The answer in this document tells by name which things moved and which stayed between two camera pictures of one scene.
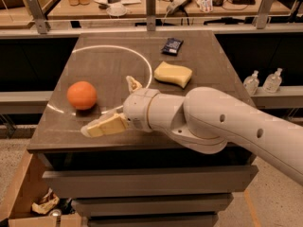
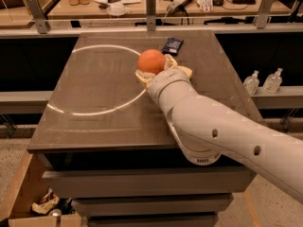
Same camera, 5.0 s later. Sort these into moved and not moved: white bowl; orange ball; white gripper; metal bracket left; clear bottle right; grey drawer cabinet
Moved: white gripper; orange ball
Not moved: grey drawer cabinet; white bowl; metal bracket left; clear bottle right
